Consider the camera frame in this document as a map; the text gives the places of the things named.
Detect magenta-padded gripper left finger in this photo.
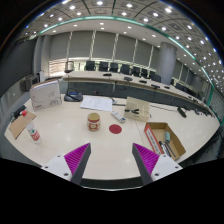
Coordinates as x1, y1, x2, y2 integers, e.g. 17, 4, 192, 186
41, 142, 92, 186

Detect flat round red coaster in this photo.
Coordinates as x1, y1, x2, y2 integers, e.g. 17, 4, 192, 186
108, 123, 123, 135

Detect white remote control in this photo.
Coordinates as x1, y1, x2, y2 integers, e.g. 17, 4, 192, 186
110, 110, 127, 124

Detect open brown cardboard box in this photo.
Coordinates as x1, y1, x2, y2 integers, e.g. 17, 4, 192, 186
143, 121, 187, 162

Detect black desk microphone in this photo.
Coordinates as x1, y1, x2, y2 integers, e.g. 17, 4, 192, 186
176, 106, 188, 119

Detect round ceiling lights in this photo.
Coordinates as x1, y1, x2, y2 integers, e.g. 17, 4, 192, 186
19, 0, 224, 88

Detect row of black office chairs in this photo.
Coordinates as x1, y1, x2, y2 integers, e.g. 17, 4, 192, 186
84, 60, 163, 83

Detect red and cream mug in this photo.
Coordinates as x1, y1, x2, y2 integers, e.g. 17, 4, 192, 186
86, 112, 102, 132

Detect clear red-capped water bottle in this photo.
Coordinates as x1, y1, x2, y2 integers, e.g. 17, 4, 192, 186
20, 109, 43, 145

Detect black desk phone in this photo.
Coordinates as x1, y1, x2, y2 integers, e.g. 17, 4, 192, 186
63, 89, 84, 103

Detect beige compartment organizer tray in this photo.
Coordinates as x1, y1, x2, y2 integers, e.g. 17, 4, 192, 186
123, 96, 151, 123

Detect white printed paper sheet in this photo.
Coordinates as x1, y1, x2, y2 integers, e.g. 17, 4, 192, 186
79, 95, 114, 113

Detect dark pens in box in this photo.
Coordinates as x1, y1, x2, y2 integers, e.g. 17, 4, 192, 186
158, 139, 177, 158

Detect long curved conference desk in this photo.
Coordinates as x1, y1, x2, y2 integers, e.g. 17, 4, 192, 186
62, 69, 214, 116

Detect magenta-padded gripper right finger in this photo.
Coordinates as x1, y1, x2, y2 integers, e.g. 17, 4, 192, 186
131, 142, 184, 186

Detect white printed cardboard box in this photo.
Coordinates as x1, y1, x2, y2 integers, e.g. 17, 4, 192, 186
29, 79, 63, 112

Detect flat brown cardboard piece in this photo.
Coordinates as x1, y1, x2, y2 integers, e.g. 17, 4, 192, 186
8, 109, 37, 141

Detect black marker pen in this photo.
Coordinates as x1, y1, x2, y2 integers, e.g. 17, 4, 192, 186
125, 108, 141, 115

